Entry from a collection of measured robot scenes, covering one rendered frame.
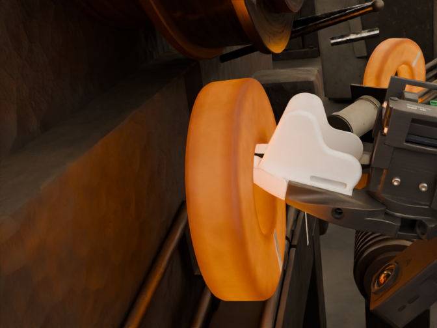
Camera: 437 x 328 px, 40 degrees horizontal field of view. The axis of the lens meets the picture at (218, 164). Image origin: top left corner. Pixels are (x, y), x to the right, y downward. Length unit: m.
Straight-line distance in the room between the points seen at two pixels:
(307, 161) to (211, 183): 0.07
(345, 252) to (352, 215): 1.59
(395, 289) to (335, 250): 1.55
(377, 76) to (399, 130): 0.70
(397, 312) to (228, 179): 0.16
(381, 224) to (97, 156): 0.19
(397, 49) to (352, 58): 2.31
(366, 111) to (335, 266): 0.94
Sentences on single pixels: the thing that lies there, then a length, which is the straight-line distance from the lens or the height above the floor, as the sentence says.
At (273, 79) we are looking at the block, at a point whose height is 0.80.
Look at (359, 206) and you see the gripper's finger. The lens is 0.37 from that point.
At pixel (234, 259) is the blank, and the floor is 0.81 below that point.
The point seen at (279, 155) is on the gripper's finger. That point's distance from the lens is 0.38.
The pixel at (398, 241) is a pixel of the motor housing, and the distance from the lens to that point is 0.94.
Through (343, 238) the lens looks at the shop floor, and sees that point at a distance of 2.04.
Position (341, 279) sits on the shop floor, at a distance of 1.83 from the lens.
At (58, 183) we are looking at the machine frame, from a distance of 0.37.
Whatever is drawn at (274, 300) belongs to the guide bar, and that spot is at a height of 0.70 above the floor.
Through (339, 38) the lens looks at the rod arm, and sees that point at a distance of 0.66.
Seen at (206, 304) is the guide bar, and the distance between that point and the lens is 0.53.
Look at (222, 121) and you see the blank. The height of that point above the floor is 0.89.
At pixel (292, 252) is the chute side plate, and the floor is 0.70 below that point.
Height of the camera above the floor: 0.99
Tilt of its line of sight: 21 degrees down
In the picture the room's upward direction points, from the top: 8 degrees counter-clockwise
